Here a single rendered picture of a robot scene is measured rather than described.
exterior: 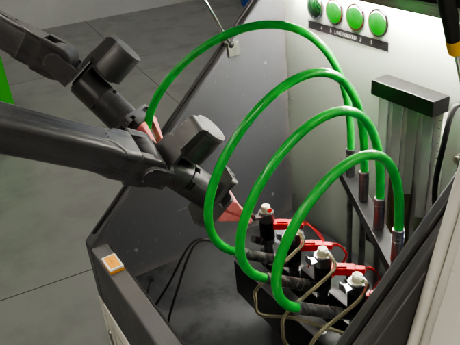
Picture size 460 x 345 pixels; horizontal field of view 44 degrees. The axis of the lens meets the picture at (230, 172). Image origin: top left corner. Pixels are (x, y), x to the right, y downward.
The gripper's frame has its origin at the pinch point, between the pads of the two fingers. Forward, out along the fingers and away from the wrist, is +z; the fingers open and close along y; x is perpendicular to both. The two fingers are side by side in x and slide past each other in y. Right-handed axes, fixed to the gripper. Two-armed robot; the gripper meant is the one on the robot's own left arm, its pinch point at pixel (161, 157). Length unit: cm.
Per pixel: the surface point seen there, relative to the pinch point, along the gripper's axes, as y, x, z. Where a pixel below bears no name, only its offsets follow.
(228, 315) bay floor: 7.8, 18.9, 32.6
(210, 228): -16.8, -4.7, 13.1
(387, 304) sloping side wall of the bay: -27.3, -19.6, 34.4
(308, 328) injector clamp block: -12.3, -1.6, 36.9
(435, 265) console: -26, -27, 35
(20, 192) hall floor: 197, 171, -51
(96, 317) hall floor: 102, 121, 25
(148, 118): -1.8, -4.3, -6.3
